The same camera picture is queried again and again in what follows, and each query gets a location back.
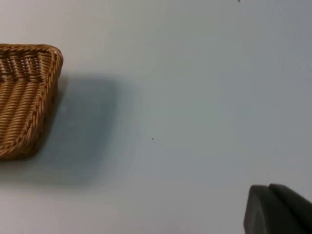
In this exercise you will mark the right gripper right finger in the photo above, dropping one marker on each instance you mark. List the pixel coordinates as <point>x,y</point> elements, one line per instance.
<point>296,207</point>

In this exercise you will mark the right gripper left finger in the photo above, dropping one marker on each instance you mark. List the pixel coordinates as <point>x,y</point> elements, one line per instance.
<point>260,212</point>

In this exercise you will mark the pale brown wicker basket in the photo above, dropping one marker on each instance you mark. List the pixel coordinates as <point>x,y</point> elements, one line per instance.
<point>22,102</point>

